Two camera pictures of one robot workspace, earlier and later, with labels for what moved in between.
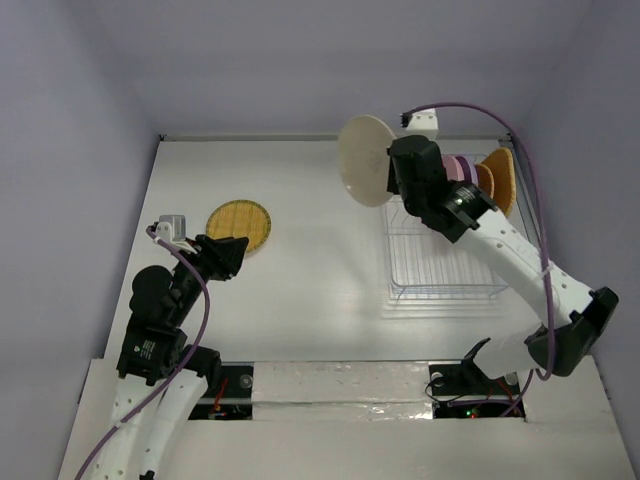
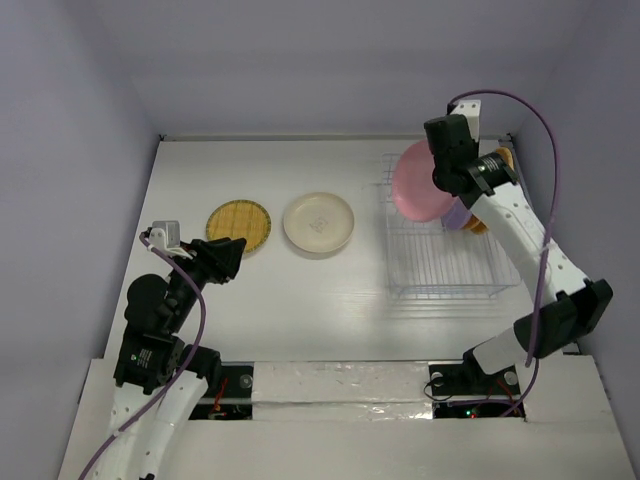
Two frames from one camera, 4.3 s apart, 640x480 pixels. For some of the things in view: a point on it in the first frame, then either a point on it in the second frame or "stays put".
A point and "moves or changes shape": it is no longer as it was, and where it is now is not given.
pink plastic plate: x=453 y=168 moves or changes shape
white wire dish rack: x=422 y=263 stays put
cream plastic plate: x=363 y=159 -> x=319 y=222
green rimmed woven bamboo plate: x=240 y=219 stays put
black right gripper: x=400 y=163 -> x=447 y=181
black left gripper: x=223 y=264 stays put
